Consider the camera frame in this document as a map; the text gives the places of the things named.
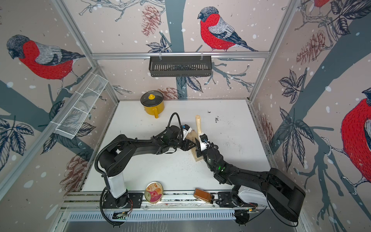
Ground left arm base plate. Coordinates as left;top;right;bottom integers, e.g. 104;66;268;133
101;192;144;209

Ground brown leather case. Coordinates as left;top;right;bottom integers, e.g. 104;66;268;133
193;188;214;204

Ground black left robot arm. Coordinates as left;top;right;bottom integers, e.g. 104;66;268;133
94;125;196;208

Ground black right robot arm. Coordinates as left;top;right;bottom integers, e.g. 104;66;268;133
196;144;305;223

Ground white wire mesh shelf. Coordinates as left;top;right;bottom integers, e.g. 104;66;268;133
54;74;108;139

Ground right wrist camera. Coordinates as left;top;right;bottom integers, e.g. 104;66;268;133
199;133;210;151

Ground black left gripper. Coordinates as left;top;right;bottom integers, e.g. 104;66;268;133
169;138;197;152

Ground round colourful tin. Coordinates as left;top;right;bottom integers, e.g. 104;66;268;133
145;182;164;204

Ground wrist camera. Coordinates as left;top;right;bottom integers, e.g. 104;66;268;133
199;133;210;151
182;124;192;140

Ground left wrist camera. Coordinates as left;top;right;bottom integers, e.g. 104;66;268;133
182;124;192;140

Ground yellow pot with lid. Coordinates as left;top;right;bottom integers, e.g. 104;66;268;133
140;90;165;119

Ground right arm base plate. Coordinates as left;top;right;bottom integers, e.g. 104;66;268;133
215;191;258;208

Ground pale wooden block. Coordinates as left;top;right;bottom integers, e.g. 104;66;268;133
185;130;203;162

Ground black hanging wire basket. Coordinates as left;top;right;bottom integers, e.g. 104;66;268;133
149;56;212;77

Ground wooden handle claw hammer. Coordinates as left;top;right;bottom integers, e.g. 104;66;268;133
195;115;202;149

